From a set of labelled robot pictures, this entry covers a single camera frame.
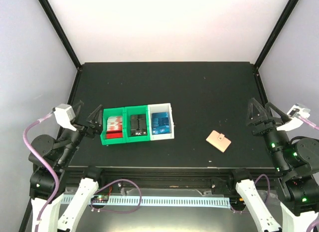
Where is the tan leather card holder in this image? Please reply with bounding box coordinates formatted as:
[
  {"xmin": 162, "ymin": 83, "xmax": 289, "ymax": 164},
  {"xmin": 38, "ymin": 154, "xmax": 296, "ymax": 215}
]
[{"xmin": 206, "ymin": 130, "xmax": 231, "ymax": 153}]

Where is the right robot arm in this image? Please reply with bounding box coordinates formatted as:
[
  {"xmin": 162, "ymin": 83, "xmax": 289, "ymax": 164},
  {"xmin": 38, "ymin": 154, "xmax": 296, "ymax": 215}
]
[{"xmin": 246, "ymin": 98, "xmax": 319, "ymax": 232}]

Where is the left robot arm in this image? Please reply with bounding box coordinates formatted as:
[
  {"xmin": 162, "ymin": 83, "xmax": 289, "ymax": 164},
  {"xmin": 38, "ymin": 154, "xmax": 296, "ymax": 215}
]
[{"xmin": 23, "ymin": 101, "xmax": 107, "ymax": 232}]

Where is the red white card stack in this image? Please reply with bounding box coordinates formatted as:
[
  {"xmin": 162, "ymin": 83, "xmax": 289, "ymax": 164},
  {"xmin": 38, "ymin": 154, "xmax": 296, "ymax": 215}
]
[{"xmin": 106, "ymin": 116, "xmax": 123, "ymax": 139}]

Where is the black card stack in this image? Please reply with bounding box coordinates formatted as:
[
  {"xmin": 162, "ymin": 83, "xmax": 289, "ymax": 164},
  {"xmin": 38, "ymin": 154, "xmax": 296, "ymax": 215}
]
[{"xmin": 130, "ymin": 114, "xmax": 148, "ymax": 137}]

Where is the blue card stack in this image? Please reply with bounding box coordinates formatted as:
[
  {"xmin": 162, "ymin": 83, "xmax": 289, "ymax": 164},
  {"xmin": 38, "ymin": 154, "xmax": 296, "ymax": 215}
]
[{"xmin": 151, "ymin": 112, "xmax": 170, "ymax": 135}]

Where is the green bin left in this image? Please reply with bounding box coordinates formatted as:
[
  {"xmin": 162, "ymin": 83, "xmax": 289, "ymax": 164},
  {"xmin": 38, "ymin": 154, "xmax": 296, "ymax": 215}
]
[{"xmin": 100, "ymin": 107, "xmax": 127, "ymax": 146}]

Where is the green bin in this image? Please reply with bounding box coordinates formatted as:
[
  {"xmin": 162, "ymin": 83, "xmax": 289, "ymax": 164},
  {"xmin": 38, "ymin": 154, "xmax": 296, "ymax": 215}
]
[
  {"xmin": 125, "ymin": 105, "xmax": 150, "ymax": 143},
  {"xmin": 100, "ymin": 107, "xmax": 127, "ymax": 146}
]

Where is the green bin middle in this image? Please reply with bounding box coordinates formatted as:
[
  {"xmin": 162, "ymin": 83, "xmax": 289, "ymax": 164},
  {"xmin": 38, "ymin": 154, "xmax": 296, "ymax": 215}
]
[{"xmin": 125, "ymin": 105, "xmax": 150, "ymax": 143}]

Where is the white bin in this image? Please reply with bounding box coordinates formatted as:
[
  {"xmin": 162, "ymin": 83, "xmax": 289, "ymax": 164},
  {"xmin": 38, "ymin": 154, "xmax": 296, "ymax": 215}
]
[{"xmin": 148, "ymin": 103, "xmax": 174, "ymax": 141}]

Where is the left circuit board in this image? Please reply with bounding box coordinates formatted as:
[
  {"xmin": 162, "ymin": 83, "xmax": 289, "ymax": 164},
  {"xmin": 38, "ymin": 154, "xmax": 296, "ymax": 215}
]
[{"xmin": 91, "ymin": 195, "xmax": 109, "ymax": 204}]

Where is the circuit board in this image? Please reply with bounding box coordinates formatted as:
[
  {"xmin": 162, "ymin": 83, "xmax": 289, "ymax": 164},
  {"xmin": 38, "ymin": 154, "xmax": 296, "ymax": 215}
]
[
  {"xmin": 230, "ymin": 198, "xmax": 244, "ymax": 206},
  {"xmin": 91, "ymin": 195, "xmax": 109, "ymax": 204}
]

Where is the right circuit board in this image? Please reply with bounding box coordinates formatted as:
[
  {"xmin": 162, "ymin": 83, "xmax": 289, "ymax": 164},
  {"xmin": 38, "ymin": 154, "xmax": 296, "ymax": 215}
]
[{"xmin": 230, "ymin": 198, "xmax": 244, "ymax": 206}]

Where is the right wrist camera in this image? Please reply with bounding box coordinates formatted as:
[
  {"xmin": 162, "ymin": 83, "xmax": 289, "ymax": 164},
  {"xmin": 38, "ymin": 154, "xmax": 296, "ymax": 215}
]
[{"xmin": 277, "ymin": 103, "xmax": 311, "ymax": 132}]

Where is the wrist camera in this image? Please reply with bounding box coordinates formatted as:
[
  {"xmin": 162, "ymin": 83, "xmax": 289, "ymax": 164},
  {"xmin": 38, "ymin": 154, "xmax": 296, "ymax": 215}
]
[
  {"xmin": 53, "ymin": 104, "xmax": 77, "ymax": 131},
  {"xmin": 277, "ymin": 103, "xmax": 311, "ymax": 132}
]

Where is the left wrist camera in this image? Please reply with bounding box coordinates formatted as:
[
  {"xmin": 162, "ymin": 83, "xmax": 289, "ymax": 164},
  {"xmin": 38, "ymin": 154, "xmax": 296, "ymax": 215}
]
[{"xmin": 53, "ymin": 104, "xmax": 77, "ymax": 131}]

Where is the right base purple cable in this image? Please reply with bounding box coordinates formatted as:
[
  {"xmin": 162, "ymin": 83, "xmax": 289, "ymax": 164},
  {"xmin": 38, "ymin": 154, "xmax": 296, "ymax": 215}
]
[{"xmin": 230, "ymin": 174, "xmax": 272, "ymax": 214}]

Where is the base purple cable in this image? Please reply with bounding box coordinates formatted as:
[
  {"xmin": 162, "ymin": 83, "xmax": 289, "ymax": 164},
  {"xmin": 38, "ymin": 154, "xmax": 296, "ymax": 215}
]
[
  {"xmin": 90, "ymin": 178, "xmax": 143, "ymax": 214},
  {"xmin": 230, "ymin": 174, "xmax": 272, "ymax": 214}
]

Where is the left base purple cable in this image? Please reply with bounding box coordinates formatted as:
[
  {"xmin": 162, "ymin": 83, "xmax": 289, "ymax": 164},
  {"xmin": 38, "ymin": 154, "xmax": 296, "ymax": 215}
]
[{"xmin": 90, "ymin": 178, "xmax": 143, "ymax": 214}]

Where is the black frame post left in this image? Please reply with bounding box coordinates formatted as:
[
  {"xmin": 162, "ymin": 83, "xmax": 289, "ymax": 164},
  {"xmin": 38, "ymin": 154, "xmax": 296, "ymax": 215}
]
[{"xmin": 38, "ymin": 0, "xmax": 82, "ymax": 70}]

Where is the black frame post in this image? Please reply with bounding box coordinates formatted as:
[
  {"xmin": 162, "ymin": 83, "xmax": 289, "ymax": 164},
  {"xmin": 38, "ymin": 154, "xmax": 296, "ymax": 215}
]
[
  {"xmin": 38, "ymin": 0, "xmax": 82, "ymax": 70},
  {"xmin": 254, "ymin": 0, "xmax": 299, "ymax": 70}
]

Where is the white slotted cable duct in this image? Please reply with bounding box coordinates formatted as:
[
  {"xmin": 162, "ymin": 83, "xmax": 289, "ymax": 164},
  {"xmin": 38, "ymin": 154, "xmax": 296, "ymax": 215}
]
[{"xmin": 61, "ymin": 194, "xmax": 230, "ymax": 209}]

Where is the black frame post right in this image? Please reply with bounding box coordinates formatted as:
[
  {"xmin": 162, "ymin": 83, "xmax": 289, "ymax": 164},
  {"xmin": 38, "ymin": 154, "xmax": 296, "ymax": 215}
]
[{"xmin": 254, "ymin": 0, "xmax": 299, "ymax": 70}]

